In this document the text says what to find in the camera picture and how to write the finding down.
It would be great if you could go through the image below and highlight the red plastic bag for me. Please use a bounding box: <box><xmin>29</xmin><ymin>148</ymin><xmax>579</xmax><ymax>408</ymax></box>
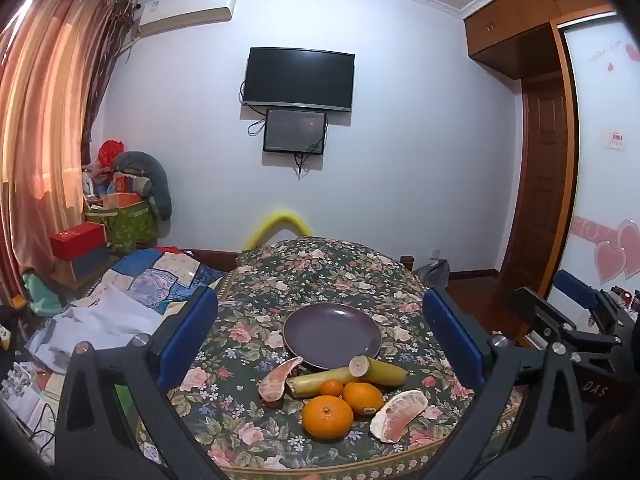
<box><xmin>97</xmin><ymin>140</ymin><xmax>127</xmax><ymax>168</ymax></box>

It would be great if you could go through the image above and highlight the medium orange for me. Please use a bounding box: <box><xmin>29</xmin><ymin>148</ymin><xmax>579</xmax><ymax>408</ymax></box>
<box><xmin>342</xmin><ymin>382</ymin><xmax>385</xmax><ymax>417</ymax></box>

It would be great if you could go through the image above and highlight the pile of papers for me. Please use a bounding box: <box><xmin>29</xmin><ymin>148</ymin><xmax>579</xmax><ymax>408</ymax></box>
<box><xmin>0</xmin><ymin>359</ymin><xmax>63</xmax><ymax>467</ymax></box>

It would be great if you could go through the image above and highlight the white cloth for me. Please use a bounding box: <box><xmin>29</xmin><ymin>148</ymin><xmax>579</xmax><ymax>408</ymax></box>
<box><xmin>25</xmin><ymin>292</ymin><xmax>168</xmax><ymax>377</ymax></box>

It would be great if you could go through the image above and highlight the purple plate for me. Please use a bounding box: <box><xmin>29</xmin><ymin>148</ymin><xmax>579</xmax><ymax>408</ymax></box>
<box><xmin>282</xmin><ymin>303</ymin><xmax>383</xmax><ymax>371</ymax></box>

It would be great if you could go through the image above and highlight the floral tablecloth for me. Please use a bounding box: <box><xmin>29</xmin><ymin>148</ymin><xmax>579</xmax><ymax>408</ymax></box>
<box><xmin>135</xmin><ymin>236</ymin><xmax>531</xmax><ymax>477</ymax></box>

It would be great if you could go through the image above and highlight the red gift box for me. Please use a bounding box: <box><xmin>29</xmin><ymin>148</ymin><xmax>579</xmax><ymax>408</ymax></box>
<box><xmin>49</xmin><ymin>222</ymin><xmax>109</xmax><ymax>261</ymax></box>

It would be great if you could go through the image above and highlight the heart print wardrobe door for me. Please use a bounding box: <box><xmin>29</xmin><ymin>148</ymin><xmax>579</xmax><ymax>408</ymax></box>
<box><xmin>549</xmin><ymin>9</ymin><xmax>640</xmax><ymax>307</ymax></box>

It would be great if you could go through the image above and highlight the peeled pomelo segment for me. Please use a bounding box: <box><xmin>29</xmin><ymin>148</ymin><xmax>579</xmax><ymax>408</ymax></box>
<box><xmin>257</xmin><ymin>356</ymin><xmax>305</xmax><ymax>403</ymax></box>

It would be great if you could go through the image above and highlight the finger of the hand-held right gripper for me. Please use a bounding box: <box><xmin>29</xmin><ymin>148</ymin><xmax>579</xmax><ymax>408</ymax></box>
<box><xmin>509</xmin><ymin>286</ymin><xmax>623</xmax><ymax>361</ymax></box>
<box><xmin>554</xmin><ymin>269</ymin><xmax>632</xmax><ymax>332</ymax></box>

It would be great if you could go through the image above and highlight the small black monitor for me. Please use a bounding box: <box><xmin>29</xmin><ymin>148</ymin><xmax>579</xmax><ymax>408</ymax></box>
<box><xmin>263</xmin><ymin>108</ymin><xmax>328</xmax><ymax>155</ymax></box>

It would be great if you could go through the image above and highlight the dark patterned curtain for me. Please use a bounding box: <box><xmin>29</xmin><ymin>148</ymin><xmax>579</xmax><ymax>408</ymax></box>
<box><xmin>81</xmin><ymin>0</ymin><xmax>139</xmax><ymax>167</ymax></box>

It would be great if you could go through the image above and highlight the white air conditioner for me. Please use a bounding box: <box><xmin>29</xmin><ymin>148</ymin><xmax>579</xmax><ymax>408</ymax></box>
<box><xmin>135</xmin><ymin>0</ymin><xmax>239</xmax><ymax>38</ymax></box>

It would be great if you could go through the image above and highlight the wooden overhead cabinet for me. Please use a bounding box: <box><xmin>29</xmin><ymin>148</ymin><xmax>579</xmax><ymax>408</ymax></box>
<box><xmin>462</xmin><ymin>0</ymin><xmax>617</xmax><ymax>79</ymax></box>

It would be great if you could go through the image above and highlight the grey bag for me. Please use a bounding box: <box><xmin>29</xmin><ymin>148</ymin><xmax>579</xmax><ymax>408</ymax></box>
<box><xmin>414</xmin><ymin>258</ymin><xmax>452</xmax><ymax>289</ymax></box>

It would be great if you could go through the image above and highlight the orange sheer curtain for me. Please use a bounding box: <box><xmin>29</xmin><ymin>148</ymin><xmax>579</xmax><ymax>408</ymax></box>
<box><xmin>0</xmin><ymin>0</ymin><xmax>126</xmax><ymax>311</ymax></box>

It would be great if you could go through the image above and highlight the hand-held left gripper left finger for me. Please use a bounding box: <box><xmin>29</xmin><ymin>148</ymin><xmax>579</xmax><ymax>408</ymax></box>
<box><xmin>54</xmin><ymin>285</ymin><xmax>221</xmax><ymax>480</ymax></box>

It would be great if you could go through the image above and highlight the pomelo segment with rind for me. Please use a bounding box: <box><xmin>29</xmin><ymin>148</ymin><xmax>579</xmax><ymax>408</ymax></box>
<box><xmin>370</xmin><ymin>389</ymin><xmax>430</xmax><ymax>445</ymax></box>

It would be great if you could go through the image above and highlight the black wall television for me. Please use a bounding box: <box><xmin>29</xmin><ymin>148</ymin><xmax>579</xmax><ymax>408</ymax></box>
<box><xmin>241</xmin><ymin>47</ymin><xmax>356</xmax><ymax>113</ymax></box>

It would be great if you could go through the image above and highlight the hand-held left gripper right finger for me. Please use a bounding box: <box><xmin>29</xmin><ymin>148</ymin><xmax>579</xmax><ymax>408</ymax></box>
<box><xmin>421</xmin><ymin>287</ymin><xmax>588</xmax><ymax>480</ymax></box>

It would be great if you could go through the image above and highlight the patchwork quilt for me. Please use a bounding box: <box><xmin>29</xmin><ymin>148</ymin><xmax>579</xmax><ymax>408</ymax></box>
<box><xmin>65</xmin><ymin>247</ymin><xmax>227</xmax><ymax>312</ymax></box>

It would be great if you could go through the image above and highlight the dark grey box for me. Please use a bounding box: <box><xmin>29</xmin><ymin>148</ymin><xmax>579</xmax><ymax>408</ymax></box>
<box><xmin>59</xmin><ymin>244</ymin><xmax>112</xmax><ymax>284</ymax></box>

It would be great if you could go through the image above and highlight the yellow-green sugarcane piece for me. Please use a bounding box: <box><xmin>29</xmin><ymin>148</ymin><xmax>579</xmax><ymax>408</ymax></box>
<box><xmin>286</xmin><ymin>366</ymin><xmax>357</xmax><ymax>400</ymax></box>
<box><xmin>348</xmin><ymin>355</ymin><xmax>408</xmax><ymax>387</ymax></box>

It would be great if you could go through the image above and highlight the large orange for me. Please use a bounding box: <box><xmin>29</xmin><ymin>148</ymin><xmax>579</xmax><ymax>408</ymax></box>
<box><xmin>301</xmin><ymin>395</ymin><xmax>353</xmax><ymax>441</ymax></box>

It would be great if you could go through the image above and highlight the brown wooden door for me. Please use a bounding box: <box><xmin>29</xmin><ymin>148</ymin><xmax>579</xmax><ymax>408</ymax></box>
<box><xmin>500</xmin><ymin>79</ymin><xmax>572</xmax><ymax>277</ymax></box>

